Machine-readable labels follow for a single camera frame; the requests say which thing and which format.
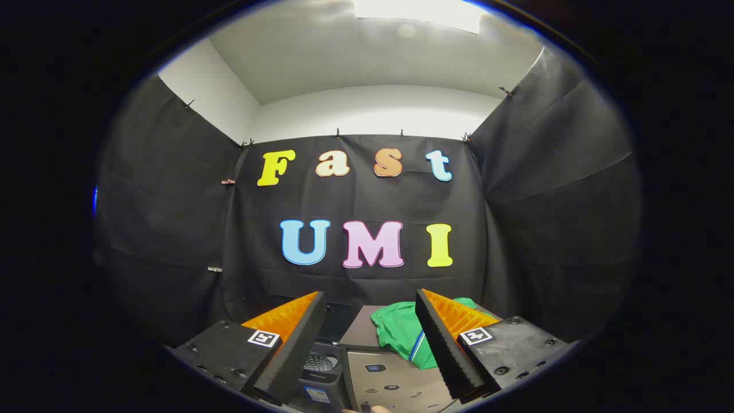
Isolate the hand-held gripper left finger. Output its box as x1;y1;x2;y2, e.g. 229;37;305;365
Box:
172;291;326;407

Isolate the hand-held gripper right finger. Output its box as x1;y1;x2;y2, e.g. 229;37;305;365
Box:
415;289;571;402

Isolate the green polo shirt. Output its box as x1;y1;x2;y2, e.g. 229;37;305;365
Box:
370;297;494;371

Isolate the small dark washing machine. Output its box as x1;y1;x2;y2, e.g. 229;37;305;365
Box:
295;341;350;412

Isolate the black backdrop cloth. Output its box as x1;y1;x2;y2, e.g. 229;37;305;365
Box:
95;46;642;345

